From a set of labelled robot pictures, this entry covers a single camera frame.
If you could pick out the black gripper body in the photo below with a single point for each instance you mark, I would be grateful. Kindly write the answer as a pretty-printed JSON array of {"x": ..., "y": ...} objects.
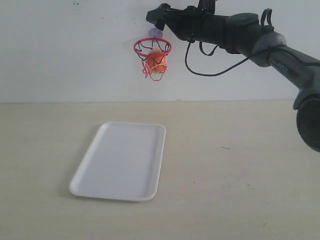
[{"x": 184, "y": 23}]

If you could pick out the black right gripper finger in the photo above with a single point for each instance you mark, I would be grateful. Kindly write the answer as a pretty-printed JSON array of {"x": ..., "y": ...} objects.
[{"x": 159, "y": 13}]

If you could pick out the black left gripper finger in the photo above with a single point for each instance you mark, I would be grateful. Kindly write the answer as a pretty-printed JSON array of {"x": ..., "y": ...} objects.
[{"x": 158, "y": 20}]

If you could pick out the small orange basketball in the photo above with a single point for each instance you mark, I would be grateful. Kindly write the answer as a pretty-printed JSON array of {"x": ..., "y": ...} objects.
[{"x": 156, "y": 61}]

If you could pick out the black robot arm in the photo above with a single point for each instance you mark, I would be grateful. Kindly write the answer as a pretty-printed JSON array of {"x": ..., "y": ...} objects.
[{"x": 253, "y": 36}]

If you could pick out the red mini basketball hoop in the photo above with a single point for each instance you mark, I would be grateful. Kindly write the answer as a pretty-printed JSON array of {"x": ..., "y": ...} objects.
[{"x": 143, "y": 47}]

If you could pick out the clear suction cup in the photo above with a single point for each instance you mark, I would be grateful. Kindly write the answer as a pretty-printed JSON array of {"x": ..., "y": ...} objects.
[{"x": 155, "y": 33}]

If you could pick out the white plastic tray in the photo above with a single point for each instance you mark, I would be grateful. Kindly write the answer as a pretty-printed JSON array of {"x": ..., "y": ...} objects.
[{"x": 123, "y": 162}]

